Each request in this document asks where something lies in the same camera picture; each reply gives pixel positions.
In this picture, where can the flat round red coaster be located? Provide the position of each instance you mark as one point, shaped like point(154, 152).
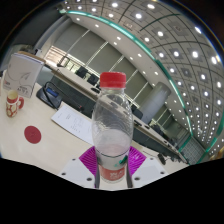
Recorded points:
point(32, 134)

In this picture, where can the red floral ceramic mug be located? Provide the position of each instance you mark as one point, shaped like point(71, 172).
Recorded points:
point(12, 105)

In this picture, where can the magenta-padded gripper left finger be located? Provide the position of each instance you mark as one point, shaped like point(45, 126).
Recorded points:
point(87, 158)

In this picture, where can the clear red-capped drink bottle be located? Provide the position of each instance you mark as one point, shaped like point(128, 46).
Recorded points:
point(111, 126)

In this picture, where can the white copy paper carton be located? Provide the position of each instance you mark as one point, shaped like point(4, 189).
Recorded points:
point(21, 75)

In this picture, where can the black desk console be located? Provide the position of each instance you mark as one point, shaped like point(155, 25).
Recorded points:
point(50, 95)

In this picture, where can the white printed paper sheet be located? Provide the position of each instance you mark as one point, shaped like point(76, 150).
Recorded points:
point(75, 125)

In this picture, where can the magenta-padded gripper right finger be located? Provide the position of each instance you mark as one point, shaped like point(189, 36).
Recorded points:
point(136, 160)

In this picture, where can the round ceiling lights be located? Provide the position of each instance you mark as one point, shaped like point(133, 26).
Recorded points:
point(160, 33)

